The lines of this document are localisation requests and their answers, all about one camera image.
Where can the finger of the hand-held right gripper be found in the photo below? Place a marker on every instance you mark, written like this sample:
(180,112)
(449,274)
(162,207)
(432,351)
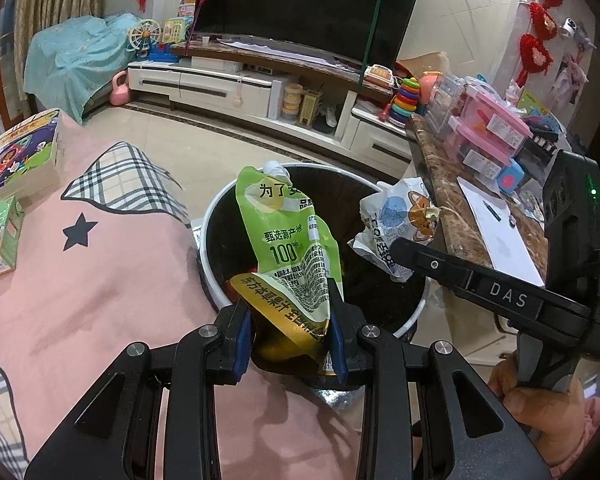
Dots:
(450,272)

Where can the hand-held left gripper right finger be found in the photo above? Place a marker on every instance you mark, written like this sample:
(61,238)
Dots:
(336,345)

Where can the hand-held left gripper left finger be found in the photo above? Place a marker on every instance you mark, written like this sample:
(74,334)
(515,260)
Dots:
(240,350)

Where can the white printed plastic bag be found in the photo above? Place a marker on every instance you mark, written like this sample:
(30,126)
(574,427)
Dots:
(395,220)

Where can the white trash bin black liner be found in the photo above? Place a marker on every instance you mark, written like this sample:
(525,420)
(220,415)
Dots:
(215,240)

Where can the green juice pouch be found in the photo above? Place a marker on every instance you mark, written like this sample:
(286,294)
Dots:
(280,240)

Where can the person's right forearm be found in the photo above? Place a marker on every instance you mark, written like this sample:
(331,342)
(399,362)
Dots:
(592,435)

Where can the person's right hand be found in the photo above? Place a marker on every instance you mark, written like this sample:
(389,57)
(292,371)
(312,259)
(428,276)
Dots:
(540,410)

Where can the white paper sheet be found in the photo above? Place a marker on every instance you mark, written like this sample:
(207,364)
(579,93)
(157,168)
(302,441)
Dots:
(500,230)

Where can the small blue device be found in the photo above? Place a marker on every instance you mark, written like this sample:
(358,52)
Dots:
(509,177)

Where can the black plastic rack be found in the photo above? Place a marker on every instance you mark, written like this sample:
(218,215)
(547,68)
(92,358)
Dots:
(540,152)

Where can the brown marble counter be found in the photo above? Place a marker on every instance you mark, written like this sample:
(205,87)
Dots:
(445,175)

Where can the pink storage box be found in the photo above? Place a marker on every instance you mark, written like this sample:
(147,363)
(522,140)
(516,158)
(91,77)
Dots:
(490,125)

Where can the pink printed blanket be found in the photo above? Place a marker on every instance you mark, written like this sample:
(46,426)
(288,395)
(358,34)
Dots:
(105,285)

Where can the clear drawer organizer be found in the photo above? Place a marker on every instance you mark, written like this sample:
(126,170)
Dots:
(445,97)

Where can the yellow box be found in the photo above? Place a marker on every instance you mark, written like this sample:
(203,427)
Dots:
(309,107)

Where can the yellow stacked containers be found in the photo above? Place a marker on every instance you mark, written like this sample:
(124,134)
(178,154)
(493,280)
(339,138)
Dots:
(292,102)

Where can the pink round hanging toy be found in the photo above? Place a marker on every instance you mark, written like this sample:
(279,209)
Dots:
(238,99)

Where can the green drink carton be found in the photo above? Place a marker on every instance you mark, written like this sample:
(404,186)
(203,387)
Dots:
(0,235)

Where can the white television cabinet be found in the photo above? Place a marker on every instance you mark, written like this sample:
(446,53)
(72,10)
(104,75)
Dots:
(205,82)

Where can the pink kettlebell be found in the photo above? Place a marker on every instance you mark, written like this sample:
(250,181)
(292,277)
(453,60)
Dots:
(119,92)

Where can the colourful puzzle box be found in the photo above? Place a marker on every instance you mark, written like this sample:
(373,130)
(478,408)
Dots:
(20,155)

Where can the black television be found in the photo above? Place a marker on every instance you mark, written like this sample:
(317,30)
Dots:
(305,0)

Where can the ferris wheel toy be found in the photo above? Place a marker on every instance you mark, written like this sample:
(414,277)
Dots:
(144,40)

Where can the colourful toy house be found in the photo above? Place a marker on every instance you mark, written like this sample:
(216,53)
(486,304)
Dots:
(177,25)

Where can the teal cloth covered sofa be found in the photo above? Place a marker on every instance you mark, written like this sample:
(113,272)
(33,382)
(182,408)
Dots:
(75,60)

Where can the white security camera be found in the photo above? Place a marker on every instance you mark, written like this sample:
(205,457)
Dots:
(575,32)

